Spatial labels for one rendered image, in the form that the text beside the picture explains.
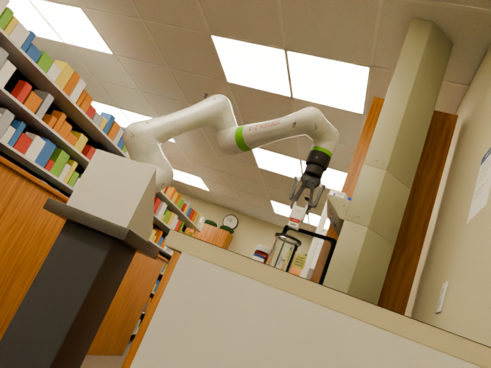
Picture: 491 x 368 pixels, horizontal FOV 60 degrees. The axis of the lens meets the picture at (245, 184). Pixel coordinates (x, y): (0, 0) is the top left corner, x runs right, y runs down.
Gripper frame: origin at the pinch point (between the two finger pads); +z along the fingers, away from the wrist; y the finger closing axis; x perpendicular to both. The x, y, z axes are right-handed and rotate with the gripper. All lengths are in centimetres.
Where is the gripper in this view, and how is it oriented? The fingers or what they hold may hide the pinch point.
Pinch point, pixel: (298, 212)
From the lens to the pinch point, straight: 168.1
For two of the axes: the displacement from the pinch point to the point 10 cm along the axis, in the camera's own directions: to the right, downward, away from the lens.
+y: -9.1, -2.8, 3.1
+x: -1.9, -3.8, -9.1
